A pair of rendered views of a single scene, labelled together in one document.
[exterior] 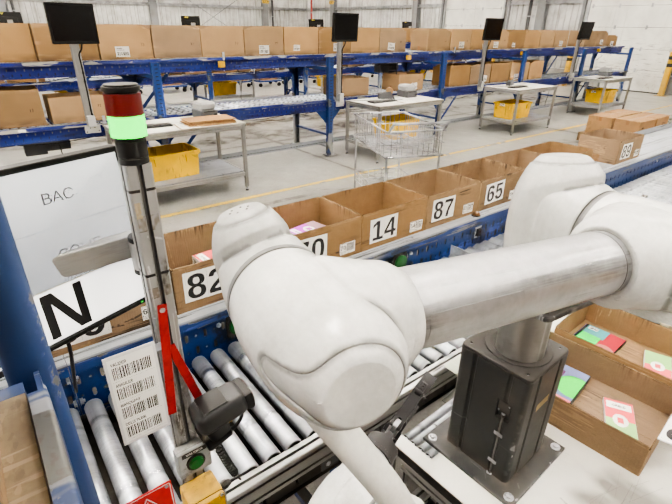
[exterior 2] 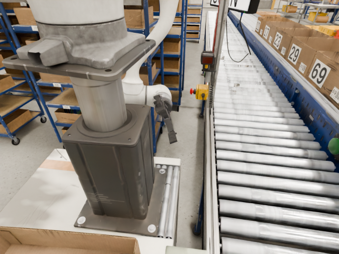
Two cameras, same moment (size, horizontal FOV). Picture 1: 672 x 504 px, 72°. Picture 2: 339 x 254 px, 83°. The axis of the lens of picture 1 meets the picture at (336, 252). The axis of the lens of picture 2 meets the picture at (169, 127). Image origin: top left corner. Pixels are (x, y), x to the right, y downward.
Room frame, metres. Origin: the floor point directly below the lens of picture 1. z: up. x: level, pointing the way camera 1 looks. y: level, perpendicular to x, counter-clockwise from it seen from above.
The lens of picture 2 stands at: (1.27, -0.59, 1.35)
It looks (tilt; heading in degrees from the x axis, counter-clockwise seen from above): 36 degrees down; 137
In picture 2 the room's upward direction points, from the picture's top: straight up
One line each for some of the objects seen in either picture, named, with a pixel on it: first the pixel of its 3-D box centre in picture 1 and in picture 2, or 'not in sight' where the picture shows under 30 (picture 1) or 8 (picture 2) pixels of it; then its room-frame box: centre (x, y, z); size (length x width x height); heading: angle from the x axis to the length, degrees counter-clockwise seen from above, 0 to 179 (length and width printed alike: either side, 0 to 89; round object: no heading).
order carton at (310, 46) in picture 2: not in sight; (321, 57); (1.00, 1.07, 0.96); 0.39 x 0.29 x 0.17; 128
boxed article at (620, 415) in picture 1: (619, 421); not in sight; (0.94, -0.79, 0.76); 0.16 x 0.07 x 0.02; 155
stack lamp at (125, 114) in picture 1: (125, 114); not in sight; (0.68, 0.31, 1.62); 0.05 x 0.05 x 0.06
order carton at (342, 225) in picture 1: (302, 234); not in sight; (1.73, 0.14, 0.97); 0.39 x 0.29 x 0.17; 128
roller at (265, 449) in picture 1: (231, 404); (261, 133); (1.02, 0.30, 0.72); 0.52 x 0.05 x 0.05; 38
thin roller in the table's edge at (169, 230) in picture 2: (438, 413); (173, 197); (0.98, -0.30, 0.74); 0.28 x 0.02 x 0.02; 130
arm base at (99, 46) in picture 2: not in sight; (80, 36); (0.87, -0.45, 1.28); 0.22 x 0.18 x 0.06; 122
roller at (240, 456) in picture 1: (210, 414); (258, 126); (0.98, 0.36, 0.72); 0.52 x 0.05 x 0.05; 38
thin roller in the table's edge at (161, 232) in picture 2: (446, 418); (166, 196); (0.96, -0.32, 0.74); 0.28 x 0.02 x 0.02; 130
